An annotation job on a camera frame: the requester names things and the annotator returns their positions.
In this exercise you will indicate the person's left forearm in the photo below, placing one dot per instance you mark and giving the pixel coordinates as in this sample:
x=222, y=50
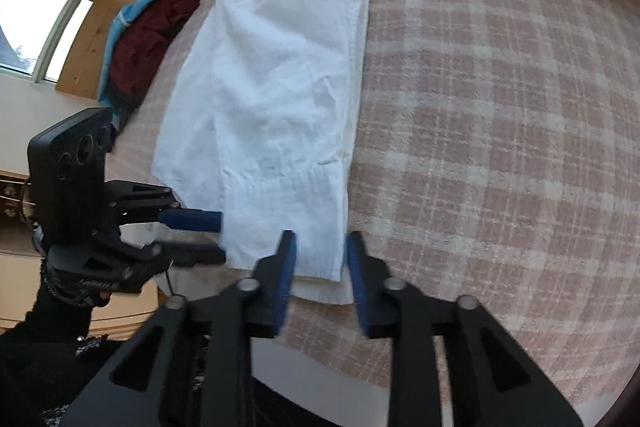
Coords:
x=50, y=322

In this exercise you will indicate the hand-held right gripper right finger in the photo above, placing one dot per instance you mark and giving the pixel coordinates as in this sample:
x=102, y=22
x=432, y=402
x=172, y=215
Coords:
x=357, y=287

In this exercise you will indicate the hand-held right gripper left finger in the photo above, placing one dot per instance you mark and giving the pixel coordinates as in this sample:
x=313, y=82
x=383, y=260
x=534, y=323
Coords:
x=285, y=287

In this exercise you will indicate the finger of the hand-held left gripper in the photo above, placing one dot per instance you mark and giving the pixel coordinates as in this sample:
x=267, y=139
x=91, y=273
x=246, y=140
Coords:
x=195, y=256
x=195, y=221

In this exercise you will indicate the white cotton shirt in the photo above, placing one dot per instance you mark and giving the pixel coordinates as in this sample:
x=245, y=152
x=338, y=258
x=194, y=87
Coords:
x=280, y=107

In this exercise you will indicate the pink checked tablecloth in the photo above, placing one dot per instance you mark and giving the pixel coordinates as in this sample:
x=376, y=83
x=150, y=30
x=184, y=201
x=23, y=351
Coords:
x=500, y=157

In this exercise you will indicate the maroon garment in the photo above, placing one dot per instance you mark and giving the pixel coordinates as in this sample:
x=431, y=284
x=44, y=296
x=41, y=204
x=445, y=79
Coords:
x=145, y=47

